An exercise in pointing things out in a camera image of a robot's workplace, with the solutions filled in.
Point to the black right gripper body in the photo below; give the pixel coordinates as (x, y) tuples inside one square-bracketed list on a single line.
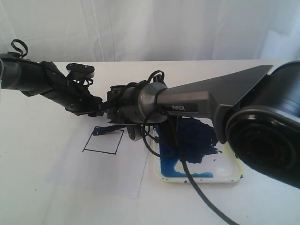
[(127, 116)]

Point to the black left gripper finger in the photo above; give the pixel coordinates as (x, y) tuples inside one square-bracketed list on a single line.
[(91, 113)]

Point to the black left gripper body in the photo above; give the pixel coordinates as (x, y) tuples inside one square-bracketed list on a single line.
[(72, 96)]

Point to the black paintbrush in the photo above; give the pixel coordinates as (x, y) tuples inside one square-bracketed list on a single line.
[(103, 130)]

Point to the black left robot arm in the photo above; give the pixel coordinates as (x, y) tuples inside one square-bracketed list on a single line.
[(45, 79)]

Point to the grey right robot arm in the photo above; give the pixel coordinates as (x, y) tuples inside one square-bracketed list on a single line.
[(256, 111)]

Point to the white paint tray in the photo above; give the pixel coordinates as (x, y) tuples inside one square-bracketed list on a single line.
[(208, 160)]

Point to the white paper with square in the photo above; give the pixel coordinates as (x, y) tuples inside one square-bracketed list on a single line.
[(109, 163)]

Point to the white curtain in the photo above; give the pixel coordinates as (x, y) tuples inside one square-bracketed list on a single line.
[(153, 30)]

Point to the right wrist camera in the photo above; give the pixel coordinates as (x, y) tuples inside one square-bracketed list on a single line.
[(134, 132)]

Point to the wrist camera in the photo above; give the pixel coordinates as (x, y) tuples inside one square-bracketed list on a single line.
[(134, 132), (79, 71)]

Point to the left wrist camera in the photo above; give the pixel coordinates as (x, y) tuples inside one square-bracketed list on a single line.
[(79, 71)]

